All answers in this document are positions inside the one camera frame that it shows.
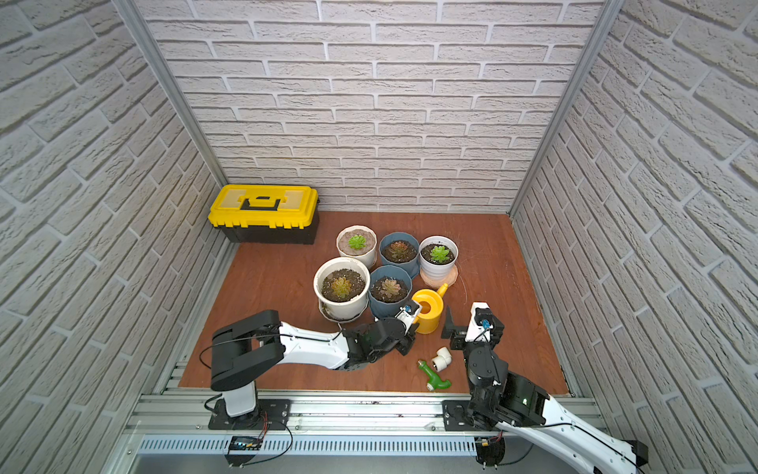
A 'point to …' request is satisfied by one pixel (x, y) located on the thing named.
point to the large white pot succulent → (342, 285)
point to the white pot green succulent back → (358, 242)
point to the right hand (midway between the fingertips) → (469, 310)
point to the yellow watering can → (432, 305)
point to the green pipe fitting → (434, 382)
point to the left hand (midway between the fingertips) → (412, 311)
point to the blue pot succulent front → (390, 288)
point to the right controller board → (490, 450)
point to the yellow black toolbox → (265, 214)
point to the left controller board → (243, 449)
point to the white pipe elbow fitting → (442, 359)
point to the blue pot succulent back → (401, 249)
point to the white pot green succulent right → (436, 257)
